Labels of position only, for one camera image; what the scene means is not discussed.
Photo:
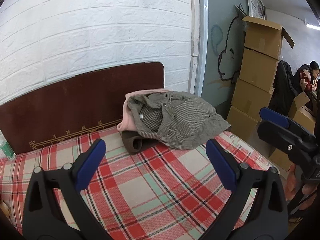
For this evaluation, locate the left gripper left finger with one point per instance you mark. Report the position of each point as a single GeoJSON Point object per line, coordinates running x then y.
{"type": "Point", "coordinates": [42, 215]}

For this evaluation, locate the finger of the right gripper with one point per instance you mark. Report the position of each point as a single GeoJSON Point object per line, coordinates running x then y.
{"type": "Point", "coordinates": [268, 115]}

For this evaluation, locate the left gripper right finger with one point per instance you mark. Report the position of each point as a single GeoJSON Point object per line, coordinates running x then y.
{"type": "Point", "coordinates": [267, 218]}

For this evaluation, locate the grey striped shirt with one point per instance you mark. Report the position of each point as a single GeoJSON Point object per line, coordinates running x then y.
{"type": "Point", "coordinates": [179, 120]}

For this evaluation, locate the bottom cardboard box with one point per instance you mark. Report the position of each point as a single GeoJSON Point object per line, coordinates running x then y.
{"type": "Point", "coordinates": [242, 125]}

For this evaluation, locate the black jacket on chair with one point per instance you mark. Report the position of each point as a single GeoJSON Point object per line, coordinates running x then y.
{"type": "Point", "coordinates": [284, 92]}

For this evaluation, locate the open cardboard box right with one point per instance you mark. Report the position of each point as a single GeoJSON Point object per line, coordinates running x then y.
{"type": "Point", "coordinates": [301, 114]}

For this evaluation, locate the open cardboard box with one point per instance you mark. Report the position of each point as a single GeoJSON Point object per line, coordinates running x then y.
{"type": "Point", "coordinates": [301, 114]}
{"type": "Point", "coordinates": [266, 37]}

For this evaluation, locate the seated person in background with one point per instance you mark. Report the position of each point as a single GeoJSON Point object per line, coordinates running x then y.
{"type": "Point", "coordinates": [305, 78]}

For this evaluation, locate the top open cardboard box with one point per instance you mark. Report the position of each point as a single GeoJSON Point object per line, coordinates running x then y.
{"type": "Point", "coordinates": [266, 37]}

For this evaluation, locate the green label water bottle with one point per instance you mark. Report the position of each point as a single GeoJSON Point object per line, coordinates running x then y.
{"type": "Point", "coordinates": [6, 148]}

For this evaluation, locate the red plaid bed sheet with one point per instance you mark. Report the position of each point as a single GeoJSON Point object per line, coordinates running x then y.
{"type": "Point", "coordinates": [159, 193]}

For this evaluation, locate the dark brown wooden headboard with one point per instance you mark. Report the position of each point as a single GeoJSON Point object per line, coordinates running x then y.
{"type": "Point", "coordinates": [81, 104]}

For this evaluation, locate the dark brown hoodie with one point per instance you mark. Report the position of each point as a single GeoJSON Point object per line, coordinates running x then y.
{"type": "Point", "coordinates": [134, 143]}

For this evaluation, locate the pink sweater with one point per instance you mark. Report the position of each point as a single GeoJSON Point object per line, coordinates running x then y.
{"type": "Point", "coordinates": [128, 123]}

